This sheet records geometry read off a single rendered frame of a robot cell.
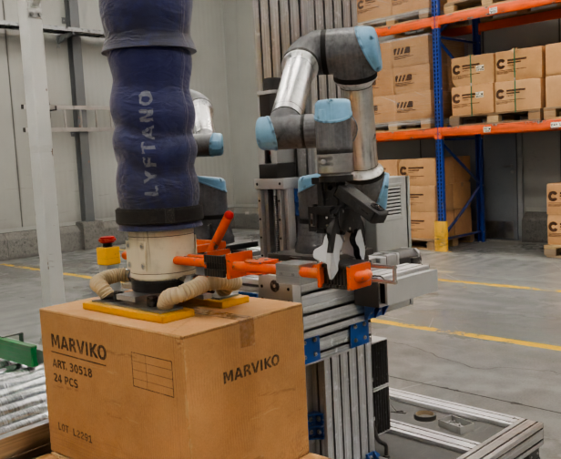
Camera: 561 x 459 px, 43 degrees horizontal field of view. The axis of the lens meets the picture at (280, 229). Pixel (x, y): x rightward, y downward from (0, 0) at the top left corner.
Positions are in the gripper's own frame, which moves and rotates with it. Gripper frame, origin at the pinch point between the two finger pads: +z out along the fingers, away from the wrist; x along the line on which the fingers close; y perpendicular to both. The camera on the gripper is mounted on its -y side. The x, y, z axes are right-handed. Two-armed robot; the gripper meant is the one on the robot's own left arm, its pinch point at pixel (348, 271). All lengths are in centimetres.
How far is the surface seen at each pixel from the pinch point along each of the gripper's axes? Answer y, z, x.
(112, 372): 57, 25, 20
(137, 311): 54, 11, 14
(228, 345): 30.1, 17.9, 7.1
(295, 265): 11.5, -1.2, 3.4
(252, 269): 24.4, 0.3, 3.4
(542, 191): 307, 36, -848
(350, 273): -3.8, -0.6, 4.5
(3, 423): 125, 53, 17
